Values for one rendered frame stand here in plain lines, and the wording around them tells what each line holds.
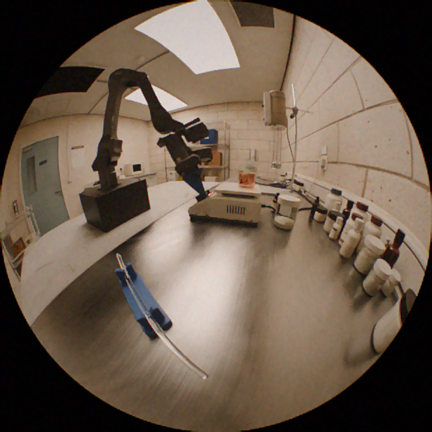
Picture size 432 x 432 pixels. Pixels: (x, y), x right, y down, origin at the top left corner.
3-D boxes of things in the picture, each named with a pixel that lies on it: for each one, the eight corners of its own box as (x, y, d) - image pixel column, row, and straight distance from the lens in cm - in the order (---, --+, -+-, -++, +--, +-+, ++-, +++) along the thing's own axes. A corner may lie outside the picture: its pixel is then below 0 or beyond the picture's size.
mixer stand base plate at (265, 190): (246, 191, 70) (246, 190, 70) (248, 186, 90) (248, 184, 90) (299, 198, 75) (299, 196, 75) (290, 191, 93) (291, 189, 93)
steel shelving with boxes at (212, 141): (168, 207, 328) (163, 129, 322) (177, 203, 358) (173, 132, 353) (224, 214, 265) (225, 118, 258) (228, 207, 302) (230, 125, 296)
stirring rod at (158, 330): (116, 253, 23) (204, 380, 12) (119, 252, 23) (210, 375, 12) (116, 256, 23) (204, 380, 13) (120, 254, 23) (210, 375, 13)
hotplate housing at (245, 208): (187, 217, 37) (185, 191, 35) (203, 204, 48) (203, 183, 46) (266, 228, 33) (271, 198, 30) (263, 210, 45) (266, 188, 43)
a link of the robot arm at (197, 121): (153, 119, 39) (193, 99, 40) (158, 125, 47) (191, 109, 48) (173, 154, 37) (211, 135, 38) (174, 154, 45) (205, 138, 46)
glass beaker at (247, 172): (233, 189, 34) (234, 158, 34) (240, 186, 39) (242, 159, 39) (254, 192, 32) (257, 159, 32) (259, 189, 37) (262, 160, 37)
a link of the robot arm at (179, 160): (161, 144, 31) (185, 131, 31) (174, 163, 48) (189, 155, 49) (178, 174, 28) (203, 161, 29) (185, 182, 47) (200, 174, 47)
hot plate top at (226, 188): (212, 192, 32) (212, 189, 32) (223, 184, 43) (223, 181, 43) (261, 196, 31) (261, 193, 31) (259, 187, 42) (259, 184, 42)
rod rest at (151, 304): (120, 283, 23) (110, 267, 21) (139, 274, 23) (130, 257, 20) (150, 338, 17) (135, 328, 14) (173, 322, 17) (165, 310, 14)
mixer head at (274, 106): (262, 125, 77) (261, 88, 87) (261, 130, 87) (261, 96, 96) (288, 128, 78) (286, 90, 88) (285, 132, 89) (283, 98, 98)
